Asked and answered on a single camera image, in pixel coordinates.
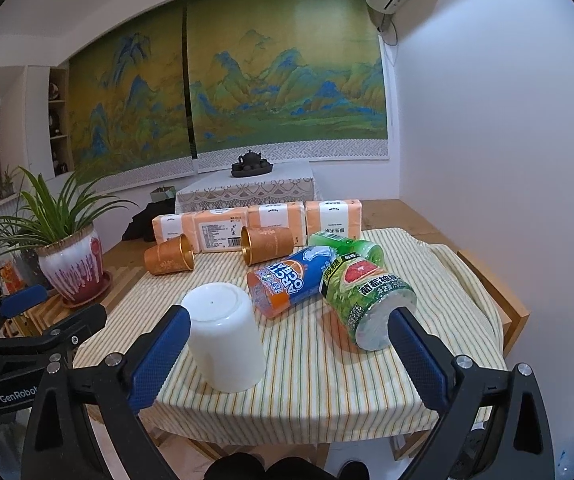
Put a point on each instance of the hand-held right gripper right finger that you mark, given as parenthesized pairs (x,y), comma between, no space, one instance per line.
(417,360)

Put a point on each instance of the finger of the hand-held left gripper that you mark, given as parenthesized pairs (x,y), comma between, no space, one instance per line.
(77,322)
(24,301)

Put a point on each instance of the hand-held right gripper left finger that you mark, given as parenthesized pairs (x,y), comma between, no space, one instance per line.
(159,360)

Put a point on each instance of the white cup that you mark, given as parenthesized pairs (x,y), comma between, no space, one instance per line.
(224,335)

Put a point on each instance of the gold patterned cup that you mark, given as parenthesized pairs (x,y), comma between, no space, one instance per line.
(167,257)
(269,245)

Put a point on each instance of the potted plant in glazed pot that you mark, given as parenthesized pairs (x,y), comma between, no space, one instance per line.
(69,265)

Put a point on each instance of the large green drink bottle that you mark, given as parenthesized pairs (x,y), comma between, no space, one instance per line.
(367,295)

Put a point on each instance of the striped tablecloth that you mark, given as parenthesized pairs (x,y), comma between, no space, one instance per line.
(307,360)

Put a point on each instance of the black bag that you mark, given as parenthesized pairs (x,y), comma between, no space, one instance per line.
(142,222)

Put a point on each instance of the orange tissue pack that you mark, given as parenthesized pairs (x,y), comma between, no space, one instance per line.
(274,215)
(169,227)
(334,217)
(219,232)

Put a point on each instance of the small green drink bottle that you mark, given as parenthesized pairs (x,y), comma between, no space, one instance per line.
(347,245)

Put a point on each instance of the wooden table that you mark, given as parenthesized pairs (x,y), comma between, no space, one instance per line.
(402,215)

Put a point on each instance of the orange drink bottle blue label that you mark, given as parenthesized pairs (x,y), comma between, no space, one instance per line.
(287,285)

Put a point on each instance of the small green box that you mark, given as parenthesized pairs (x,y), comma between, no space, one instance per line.
(163,194)

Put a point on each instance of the lace covered side table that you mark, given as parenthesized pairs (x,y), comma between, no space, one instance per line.
(247,190)

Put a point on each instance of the dark tea tray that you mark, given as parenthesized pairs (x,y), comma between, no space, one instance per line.
(252,172)

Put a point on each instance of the dark teapot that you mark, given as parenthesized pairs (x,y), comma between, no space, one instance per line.
(248,157)

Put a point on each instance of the thin dark pole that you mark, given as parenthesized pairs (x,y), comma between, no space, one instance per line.
(189,90)

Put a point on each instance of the wall shelf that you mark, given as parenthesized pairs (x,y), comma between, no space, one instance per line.
(58,120)

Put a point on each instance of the landscape wall painting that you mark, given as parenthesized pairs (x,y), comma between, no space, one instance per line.
(277,75)

